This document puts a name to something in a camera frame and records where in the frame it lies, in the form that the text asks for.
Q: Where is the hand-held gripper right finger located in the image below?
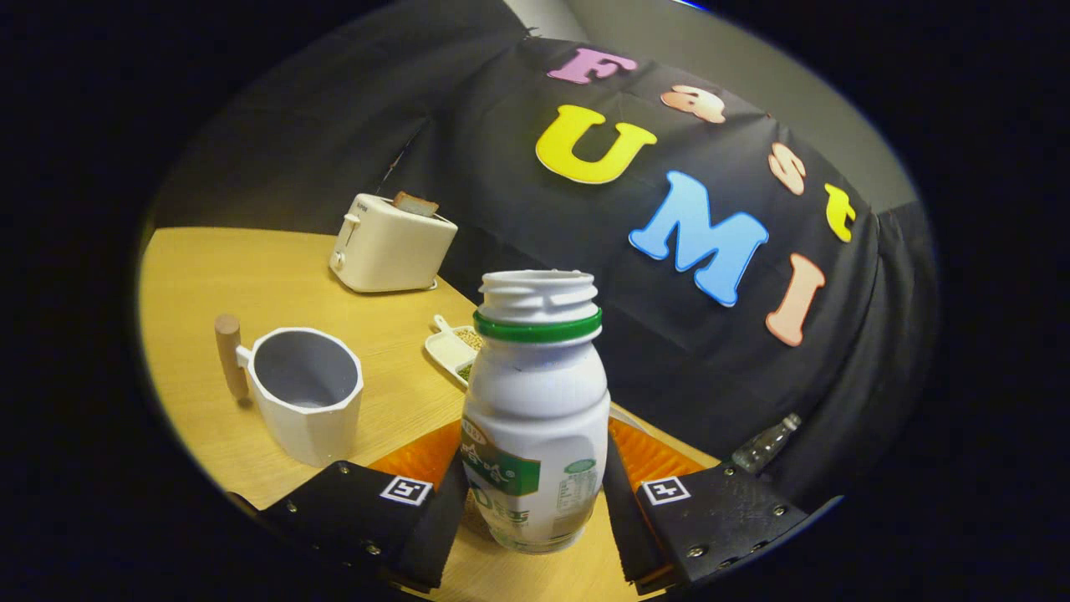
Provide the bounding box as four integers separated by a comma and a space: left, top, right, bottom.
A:
604, 418, 812, 596

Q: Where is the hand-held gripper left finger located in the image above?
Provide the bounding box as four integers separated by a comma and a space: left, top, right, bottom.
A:
230, 421, 471, 593

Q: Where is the white juice bottle green label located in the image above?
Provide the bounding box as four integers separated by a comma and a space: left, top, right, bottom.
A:
461, 269, 612, 554

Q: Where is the white cup with wooden handle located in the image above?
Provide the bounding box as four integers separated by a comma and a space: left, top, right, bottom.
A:
214, 314, 365, 469

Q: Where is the clear plastic water bottle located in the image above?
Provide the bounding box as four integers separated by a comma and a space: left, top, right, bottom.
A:
731, 412, 803, 475

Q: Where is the white divided dish with beans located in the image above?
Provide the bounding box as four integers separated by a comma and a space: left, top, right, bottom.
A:
425, 314, 484, 391

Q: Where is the black backdrop cloth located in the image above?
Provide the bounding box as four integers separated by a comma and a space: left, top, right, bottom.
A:
150, 0, 941, 511

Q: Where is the cream toaster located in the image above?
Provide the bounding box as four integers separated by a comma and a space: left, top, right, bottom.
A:
329, 193, 459, 294

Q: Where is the wooden table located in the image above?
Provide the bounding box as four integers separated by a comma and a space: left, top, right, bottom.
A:
138, 226, 720, 602

